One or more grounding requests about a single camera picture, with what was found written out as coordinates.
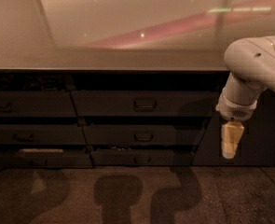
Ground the dark drawer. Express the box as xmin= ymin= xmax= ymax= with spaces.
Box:
xmin=0 ymin=125 xmax=86 ymax=145
xmin=90 ymin=149 xmax=194 ymax=166
xmin=71 ymin=91 xmax=218 ymax=117
xmin=0 ymin=91 xmax=76 ymax=118
xmin=0 ymin=149 xmax=93 ymax=169
xmin=83 ymin=125 xmax=205 ymax=146

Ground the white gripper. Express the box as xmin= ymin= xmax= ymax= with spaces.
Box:
xmin=216 ymin=93 xmax=257 ymax=159

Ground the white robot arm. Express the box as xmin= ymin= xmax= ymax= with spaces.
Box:
xmin=216 ymin=36 xmax=275 ymax=159

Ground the dark clutter in drawer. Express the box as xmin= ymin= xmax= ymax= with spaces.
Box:
xmin=0 ymin=74 xmax=65 ymax=91

